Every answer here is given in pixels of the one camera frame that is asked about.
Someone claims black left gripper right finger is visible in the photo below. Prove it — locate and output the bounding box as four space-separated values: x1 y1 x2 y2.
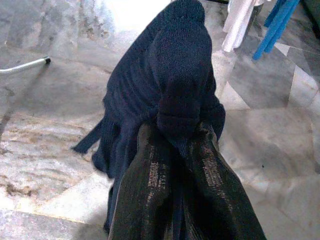
181 122 267 240

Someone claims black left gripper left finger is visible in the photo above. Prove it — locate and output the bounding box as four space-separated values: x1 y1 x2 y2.
108 123 176 240

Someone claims navy garment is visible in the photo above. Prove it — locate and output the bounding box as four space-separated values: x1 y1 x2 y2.
71 0 227 233

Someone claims grey folding table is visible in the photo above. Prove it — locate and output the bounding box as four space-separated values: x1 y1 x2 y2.
0 56 52 75

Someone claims large white garment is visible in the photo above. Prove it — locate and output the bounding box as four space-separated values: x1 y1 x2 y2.
221 0 263 53

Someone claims blue shirt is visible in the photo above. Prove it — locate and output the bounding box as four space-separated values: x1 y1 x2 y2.
252 0 301 61

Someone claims dark green sofa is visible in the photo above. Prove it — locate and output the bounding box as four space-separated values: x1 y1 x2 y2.
301 0 320 25

